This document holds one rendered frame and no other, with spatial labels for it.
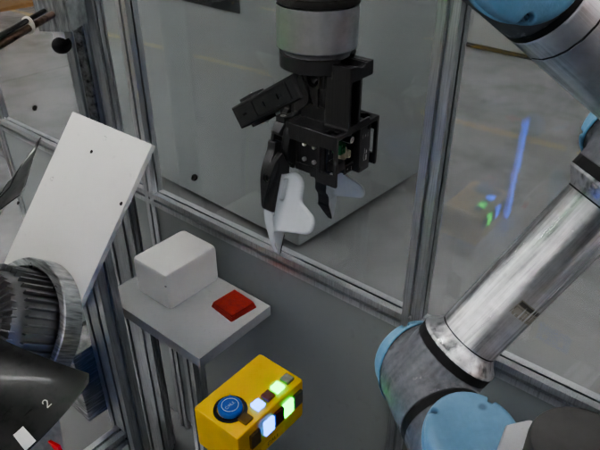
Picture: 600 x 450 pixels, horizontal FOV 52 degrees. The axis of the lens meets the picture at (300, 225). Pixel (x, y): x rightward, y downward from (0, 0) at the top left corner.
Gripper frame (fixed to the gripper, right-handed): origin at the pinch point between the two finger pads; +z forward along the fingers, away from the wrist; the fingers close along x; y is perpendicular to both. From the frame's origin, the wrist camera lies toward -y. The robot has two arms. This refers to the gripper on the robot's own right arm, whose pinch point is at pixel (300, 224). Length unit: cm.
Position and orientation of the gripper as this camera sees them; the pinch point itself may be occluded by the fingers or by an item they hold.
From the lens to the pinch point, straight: 68.3
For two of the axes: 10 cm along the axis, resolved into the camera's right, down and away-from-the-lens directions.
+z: 0.0, 8.5, 5.3
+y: 7.7, 3.4, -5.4
